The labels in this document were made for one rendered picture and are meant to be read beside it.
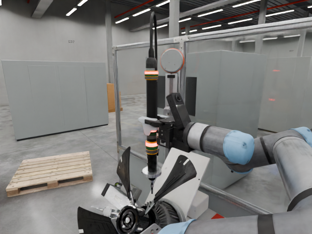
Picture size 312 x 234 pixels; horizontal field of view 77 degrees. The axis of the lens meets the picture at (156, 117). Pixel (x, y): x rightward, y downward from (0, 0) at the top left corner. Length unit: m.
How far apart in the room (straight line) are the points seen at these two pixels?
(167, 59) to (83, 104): 5.20
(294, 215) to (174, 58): 1.18
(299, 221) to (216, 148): 0.30
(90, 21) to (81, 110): 8.33
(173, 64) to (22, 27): 11.87
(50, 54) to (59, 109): 7.02
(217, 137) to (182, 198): 0.66
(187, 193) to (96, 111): 5.65
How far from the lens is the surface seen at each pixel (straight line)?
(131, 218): 0.91
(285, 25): 1.21
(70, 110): 6.28
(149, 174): 0.71
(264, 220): 0.23
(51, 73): 6.09
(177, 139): 0.59
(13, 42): 12.74
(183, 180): 0.80
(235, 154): 0.48
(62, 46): 13.06
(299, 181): 0.34
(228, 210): 1.55
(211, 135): 0.50
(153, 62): 0.63
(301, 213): 0.24
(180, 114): 0.57
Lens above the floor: 1.82
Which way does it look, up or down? 14 degrees down
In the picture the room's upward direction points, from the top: straight up
